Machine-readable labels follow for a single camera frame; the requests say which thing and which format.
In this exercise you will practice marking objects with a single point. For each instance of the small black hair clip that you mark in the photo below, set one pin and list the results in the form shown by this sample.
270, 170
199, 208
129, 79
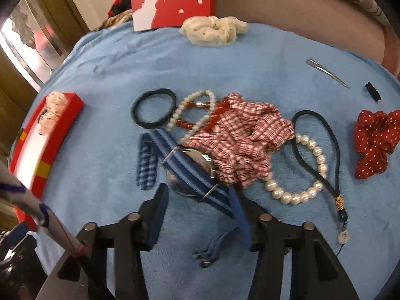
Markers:
372, 91

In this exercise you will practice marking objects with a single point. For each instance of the red cardboard tray box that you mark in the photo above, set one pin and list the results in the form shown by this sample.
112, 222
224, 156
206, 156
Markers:
65, 125

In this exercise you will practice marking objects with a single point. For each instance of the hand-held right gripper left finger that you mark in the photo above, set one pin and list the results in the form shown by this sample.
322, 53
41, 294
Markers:
157, 215

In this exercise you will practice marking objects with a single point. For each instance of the silver hair clip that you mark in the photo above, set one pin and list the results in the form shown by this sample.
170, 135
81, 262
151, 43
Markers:
325, 72

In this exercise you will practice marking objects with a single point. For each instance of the blue towel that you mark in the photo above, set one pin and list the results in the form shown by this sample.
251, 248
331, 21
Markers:
109, 68

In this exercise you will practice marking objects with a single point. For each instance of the red polka dot scrunchie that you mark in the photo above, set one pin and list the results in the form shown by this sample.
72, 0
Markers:
372, 143

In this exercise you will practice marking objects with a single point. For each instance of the red plaid scrunchie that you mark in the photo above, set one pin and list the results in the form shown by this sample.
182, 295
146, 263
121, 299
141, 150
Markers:
243, 131

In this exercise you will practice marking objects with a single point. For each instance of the mauve upholstered sofa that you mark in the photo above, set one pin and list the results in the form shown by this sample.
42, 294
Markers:
297, 6

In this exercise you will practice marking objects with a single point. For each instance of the stained glass door panel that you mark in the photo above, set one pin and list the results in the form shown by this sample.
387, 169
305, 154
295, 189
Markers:
34, 37

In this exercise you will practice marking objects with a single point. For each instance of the floral patterned blanket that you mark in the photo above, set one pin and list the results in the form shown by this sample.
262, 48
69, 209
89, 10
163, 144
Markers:
115, 20

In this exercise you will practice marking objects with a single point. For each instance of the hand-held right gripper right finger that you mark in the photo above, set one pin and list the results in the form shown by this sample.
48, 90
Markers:
239, 215

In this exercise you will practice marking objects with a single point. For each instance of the pile of red black clothes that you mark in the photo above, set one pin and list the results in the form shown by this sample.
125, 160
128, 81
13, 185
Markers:
120, 1

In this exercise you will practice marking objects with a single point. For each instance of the red box lid cat print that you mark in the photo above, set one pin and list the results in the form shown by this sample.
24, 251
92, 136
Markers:
175, 3

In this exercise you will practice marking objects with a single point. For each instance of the white black-dotted scrunchie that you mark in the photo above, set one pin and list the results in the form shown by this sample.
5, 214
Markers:
54, 100

